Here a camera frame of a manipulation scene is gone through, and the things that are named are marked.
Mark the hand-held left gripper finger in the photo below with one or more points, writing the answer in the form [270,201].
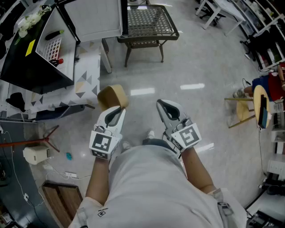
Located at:
[103,115]
[122,121]

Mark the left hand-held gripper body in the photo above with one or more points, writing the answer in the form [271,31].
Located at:
[101,142]

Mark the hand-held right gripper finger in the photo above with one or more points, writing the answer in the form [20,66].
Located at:
[163,118]
[180,113]

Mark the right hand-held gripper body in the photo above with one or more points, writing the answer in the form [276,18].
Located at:
[187,137]

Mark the person's left forearm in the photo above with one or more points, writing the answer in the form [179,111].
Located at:
[98,178]

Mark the person's right forearm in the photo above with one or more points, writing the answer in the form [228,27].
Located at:
[196,169]

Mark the clear glass fridge shelf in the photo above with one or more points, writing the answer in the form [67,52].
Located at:
[52,47]

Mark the person's right white shoe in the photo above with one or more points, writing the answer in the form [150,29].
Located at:
[151,134]

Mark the person's white shoe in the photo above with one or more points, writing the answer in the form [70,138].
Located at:
[126,145]
[151,134]

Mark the person's left white shoe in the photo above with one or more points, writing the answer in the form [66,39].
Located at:
[126,145]

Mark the person's blue jeans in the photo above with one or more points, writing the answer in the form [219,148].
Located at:
[155,142]

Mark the teal small object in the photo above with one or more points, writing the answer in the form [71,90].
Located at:
[68,156]

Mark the geometric patterned tablecloth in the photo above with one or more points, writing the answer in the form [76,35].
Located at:
[85,84]

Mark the white power strip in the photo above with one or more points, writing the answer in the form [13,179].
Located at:
[70,174]

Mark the person's white shirt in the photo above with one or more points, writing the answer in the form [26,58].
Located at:
[151,189]

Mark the white small appliance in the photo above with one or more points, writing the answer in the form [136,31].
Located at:
[35,154]

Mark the red-capped dark bottle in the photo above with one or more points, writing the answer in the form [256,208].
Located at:
[56,62]

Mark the red metal stand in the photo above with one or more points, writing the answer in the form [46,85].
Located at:
[29,141]

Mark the round wooden stool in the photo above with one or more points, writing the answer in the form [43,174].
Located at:
[258,100]

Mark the black and teal device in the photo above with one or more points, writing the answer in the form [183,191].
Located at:
[263,113]

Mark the black cloth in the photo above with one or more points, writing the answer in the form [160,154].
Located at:
[16,101]

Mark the purple eggplant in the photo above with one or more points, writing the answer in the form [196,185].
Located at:
[53,35]

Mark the brown wicker side table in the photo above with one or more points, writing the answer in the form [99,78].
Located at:
[149,22]

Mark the yellow sticky note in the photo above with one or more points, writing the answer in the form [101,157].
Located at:
[30,47]

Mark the black office chair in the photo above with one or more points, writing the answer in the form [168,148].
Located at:
[260,44]
[209,13]

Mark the white desk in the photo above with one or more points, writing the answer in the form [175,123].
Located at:
[225,9]

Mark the white flower bouquet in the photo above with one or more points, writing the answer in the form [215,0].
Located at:
[29,21]

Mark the white shelving unit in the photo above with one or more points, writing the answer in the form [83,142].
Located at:
[262,15]

